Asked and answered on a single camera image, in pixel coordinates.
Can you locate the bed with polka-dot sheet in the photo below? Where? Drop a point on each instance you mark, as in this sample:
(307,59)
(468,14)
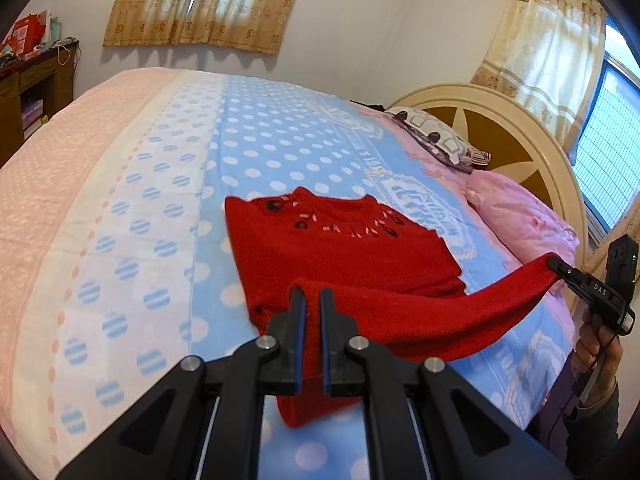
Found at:
(280,140)

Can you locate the patterned white pillow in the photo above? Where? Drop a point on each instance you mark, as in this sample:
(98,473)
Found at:
(435,135)

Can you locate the person's right hand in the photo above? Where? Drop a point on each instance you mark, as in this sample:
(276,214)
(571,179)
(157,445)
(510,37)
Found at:
(611,360)

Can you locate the dark wooden desk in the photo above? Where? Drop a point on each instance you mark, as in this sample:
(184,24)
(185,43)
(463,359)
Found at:
(45,85)

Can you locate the cream round bed headboard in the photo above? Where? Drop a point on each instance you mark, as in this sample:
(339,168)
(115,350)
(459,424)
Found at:
(525,105)

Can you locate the red gift bag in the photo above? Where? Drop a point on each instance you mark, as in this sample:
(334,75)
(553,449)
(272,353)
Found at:
(27,35)

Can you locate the folded pink quilt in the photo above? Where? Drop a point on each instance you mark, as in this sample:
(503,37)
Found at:
(515,210)

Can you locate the person's right forearm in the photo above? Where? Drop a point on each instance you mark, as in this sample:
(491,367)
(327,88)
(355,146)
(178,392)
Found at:
(595,435)

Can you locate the colourful green yellow bag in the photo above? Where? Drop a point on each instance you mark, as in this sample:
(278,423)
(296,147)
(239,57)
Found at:
(7,52)

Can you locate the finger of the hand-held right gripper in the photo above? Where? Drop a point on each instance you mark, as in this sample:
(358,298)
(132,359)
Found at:
(570,274)

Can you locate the pink dotted bed sheet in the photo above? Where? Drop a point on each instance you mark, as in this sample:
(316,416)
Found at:
(50,185)

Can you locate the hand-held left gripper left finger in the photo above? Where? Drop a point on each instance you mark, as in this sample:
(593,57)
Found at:
(300,340)

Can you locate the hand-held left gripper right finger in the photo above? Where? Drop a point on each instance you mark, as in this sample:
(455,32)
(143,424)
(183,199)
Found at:
(326,340)

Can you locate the window with metal grille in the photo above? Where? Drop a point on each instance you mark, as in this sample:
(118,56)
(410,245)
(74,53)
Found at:
(610,150)

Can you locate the pink stack in desk shelf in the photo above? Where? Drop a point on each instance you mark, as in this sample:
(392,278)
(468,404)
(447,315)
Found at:
(32,117)

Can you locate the yellow floral curtain with valance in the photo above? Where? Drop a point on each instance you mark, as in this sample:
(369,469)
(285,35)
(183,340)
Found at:
(210,5)

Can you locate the red knitted sweater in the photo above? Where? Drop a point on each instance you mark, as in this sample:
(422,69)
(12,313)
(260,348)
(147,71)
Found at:
(325,260)

